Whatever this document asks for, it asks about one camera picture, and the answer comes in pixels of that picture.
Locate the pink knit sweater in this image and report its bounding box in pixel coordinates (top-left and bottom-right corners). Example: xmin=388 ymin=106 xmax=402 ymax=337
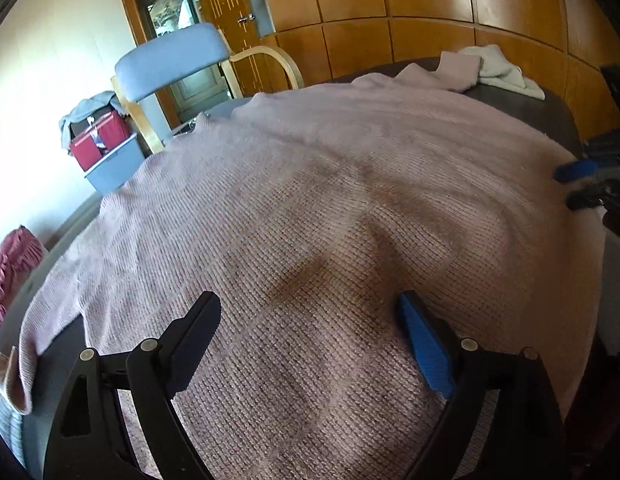
xmin=0 ymin=65 xmax=604 ymax=479

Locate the white knit folded garment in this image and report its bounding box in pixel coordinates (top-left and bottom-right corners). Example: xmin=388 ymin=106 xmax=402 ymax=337
xmin=0 ymin=347 xmax=26 ymax=466

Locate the wooden wardrobe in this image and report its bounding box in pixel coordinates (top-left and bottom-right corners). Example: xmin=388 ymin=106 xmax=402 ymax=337
xmin=267 ymin=0 xmax=620 ymax=140

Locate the pink ruffled bedding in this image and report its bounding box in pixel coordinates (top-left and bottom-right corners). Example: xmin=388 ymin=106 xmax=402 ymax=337
xmin=0 ymin=226 xmax=46 ymax=327

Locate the grey plastic bin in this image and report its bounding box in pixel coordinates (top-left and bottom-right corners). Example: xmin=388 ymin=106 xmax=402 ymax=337
xmin=84 ymin=133 xmax=145 ymax=195

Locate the red storage box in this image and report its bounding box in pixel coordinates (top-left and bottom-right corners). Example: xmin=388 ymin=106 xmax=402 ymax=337
xmin=69 ymin=110 xmax=131 ymax=171

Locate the grey cloth on box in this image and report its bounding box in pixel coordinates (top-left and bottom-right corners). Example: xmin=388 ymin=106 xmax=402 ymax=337
xmin=58 ymin=90 xmax=126 ymax=151

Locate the grey chair with wooden arms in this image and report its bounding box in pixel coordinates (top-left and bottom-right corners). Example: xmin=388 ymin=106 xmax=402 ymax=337
xmin=112 ymin=23 xmax=304 ymax=154

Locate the wooden door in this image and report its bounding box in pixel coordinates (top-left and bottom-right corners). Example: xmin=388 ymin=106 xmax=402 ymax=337
xmin=200 ymin=0 xmax=273 ymax=96

